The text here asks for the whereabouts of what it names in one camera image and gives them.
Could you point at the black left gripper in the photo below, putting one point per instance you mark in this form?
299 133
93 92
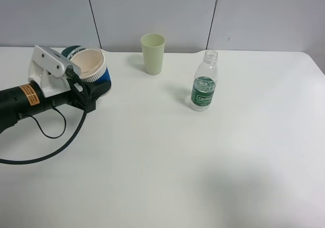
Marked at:
34 102

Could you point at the glass cup blue sleeve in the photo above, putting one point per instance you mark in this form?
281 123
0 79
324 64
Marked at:
92 63

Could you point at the clear bottle green label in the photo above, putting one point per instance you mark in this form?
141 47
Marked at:
204 82

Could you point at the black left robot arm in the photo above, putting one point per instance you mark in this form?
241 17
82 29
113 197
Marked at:
19 102

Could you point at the teal plastic cup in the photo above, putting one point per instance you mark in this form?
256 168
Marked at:
70 51

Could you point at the light green plastic cup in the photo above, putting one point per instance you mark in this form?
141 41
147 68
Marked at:
153 47

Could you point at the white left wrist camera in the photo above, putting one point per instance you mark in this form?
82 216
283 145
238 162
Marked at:
47 69

